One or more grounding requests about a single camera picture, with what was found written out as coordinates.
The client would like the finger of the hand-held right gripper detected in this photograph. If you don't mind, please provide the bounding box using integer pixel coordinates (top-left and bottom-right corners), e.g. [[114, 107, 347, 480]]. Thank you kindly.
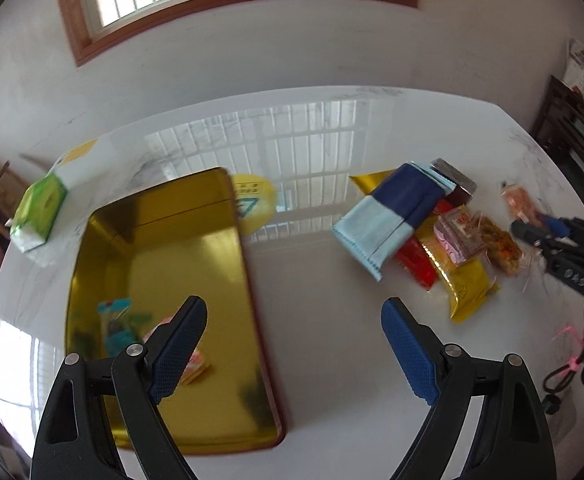
[[537, 212, 584, 242], [511, 221, 584, 263]]

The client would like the light blue snack packet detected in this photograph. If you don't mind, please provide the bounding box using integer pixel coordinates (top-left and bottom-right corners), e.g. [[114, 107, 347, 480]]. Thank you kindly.
[[96, 299, 153, 356]]

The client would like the round yellow sticker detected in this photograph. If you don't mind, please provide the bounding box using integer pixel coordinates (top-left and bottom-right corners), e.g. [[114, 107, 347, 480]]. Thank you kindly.
[[229, 174, 279, 235]]

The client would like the red snack packet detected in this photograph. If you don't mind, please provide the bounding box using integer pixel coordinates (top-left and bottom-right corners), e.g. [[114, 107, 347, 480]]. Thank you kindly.
[[396, 199, 453, 291]]

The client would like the green tissue pack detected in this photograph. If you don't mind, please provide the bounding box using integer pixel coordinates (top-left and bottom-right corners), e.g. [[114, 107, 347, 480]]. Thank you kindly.
[[9, 150, 100, 254]]

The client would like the dark speckled snack packet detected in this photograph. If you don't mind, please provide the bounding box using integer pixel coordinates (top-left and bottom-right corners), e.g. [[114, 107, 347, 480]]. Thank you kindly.
[[429, 158, 477, 207]]

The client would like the pink cake packet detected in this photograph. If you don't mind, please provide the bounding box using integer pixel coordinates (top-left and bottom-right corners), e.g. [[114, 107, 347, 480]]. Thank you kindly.
[[433, 207, 488, 267]]

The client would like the yellow snack packet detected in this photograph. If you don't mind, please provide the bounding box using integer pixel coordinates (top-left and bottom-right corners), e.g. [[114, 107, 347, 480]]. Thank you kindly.
[[416, 220, 500, 323]]

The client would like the black cable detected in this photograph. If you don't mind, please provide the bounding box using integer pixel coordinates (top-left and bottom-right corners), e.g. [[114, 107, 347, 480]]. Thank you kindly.
[[543, 352, 584, 415]]

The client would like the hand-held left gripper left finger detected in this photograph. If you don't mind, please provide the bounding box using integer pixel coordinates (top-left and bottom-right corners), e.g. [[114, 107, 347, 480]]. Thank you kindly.
[[30, 295, 209, 480]]

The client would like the clear packet of orange snack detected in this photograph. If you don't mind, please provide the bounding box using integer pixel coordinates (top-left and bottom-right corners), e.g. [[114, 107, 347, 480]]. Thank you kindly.
[[477, 215, 528, 278]]

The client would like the small pink snack packet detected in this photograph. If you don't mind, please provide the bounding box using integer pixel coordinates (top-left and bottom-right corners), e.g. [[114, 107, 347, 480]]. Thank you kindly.
[[144, 315, 211, 386]]

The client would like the gold rectangular tin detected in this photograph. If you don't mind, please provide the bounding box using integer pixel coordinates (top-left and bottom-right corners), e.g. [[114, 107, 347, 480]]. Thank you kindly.
[[64, 167, 287, 456]]

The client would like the navy and light blue packet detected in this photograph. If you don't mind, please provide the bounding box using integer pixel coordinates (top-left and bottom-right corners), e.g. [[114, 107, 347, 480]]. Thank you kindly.
[[333, 161, 457, 282]]

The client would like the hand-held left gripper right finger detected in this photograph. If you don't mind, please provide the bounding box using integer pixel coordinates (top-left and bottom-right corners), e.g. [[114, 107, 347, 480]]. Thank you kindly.
[[381, 297, 557, 480]]

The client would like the small orange snack packet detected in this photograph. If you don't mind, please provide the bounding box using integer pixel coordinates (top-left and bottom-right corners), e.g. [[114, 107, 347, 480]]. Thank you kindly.
[[502, 184, 540, 223]]

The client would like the dark wooden chair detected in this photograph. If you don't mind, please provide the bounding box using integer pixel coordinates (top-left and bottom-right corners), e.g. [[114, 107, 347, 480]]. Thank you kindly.
[[532, 75, 584, 221]]

